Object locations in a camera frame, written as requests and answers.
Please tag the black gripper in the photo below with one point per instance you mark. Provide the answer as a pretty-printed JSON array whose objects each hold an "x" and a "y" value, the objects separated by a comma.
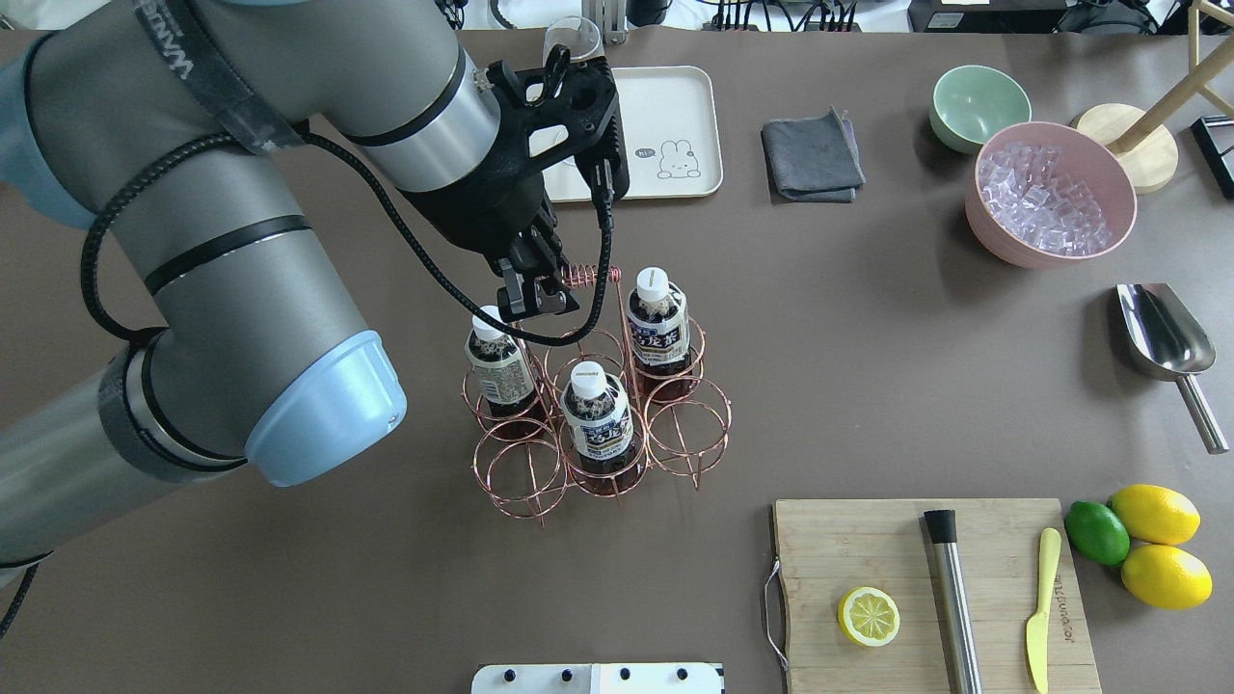
[{"x": 474, "y": 214}]

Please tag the tea bottle taken to tray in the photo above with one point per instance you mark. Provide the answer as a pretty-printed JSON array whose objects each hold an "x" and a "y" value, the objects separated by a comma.
[{"x": 509, "y": 386}]

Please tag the copper wire bottle basket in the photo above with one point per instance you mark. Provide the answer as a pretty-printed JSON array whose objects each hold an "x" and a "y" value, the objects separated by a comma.
[{"x": 526, "y": 479}]

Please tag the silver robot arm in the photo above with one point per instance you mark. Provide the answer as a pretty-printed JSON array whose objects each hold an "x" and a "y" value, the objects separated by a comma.
[{"x": 152, "y": 126}]

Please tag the tea bottle in basket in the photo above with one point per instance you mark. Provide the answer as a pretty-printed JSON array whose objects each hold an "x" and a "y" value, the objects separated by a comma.
[
  {"x": 602, "y": 429},
  {"x": 657, "y": 315}
]

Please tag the cream rabbit tray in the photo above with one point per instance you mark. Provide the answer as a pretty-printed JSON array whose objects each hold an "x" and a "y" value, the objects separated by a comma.
[{"x": 670, "y": 133}]

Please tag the clear wine glass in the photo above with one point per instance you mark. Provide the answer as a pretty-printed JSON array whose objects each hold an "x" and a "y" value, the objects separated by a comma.
[{"x": 582, "y": 38}]

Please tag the grey folded cloth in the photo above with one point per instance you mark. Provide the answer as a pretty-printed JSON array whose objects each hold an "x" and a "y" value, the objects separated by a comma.
[{"x": 814, "y": 159}]

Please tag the bamboo cutting board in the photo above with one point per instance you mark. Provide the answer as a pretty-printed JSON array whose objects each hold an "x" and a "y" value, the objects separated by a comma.
[{"x": 826, "y": 547}]

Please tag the half lemon slice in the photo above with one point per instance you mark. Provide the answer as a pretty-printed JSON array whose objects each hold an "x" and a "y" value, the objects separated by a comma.
[{"x": 868, "y": 617}]

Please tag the steel muddler black tip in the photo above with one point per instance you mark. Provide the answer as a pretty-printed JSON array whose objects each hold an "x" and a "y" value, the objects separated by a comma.
[{"x": 941, "y": 527}]

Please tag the green ceramic bowl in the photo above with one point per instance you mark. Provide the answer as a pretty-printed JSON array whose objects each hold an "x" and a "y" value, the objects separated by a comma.
[{"x": 971, "y": 103}]

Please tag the pink bowl of ice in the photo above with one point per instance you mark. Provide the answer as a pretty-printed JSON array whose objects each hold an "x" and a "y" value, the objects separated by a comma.
[{"x": 1044, "y": 195}]

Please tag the yellow plastic knife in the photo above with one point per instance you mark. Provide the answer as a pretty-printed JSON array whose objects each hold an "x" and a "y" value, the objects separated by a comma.
[{"x": 1036, "y": 629}]

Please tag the green lime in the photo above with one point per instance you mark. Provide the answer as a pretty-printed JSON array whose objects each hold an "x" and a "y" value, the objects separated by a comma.
[{"x": 1097, "y": 533}]

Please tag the wooden cup tree stand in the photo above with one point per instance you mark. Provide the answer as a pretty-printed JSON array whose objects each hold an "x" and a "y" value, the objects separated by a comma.
[{"x": 1138, "y": 138}]

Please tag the steel ice scoop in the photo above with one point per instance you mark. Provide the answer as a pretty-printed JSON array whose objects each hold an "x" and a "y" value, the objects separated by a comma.
[{"x": 1167, "y": 343}]

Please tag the yellow lemon upper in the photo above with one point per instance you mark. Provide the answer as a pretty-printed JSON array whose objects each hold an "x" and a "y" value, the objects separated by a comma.
[{"x": 1156, "y": 514}]

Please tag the yellow lemon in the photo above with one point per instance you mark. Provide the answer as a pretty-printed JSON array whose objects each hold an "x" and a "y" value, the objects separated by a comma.
[
  {"x": 1166, "y": 577},
  {"x": 1156, "y": 514}
]

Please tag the yellow lemon lower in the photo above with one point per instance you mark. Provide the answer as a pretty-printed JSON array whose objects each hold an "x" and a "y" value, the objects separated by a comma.
[{"x": 1166, "y": 577}]

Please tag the black glass rack tray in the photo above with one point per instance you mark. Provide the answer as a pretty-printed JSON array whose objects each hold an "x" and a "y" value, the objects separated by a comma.
[{"x": 1213, "y": 136}]

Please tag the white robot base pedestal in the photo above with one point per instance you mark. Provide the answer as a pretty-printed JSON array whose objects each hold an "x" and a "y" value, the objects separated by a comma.
[{"x": 620, "y": 677}]

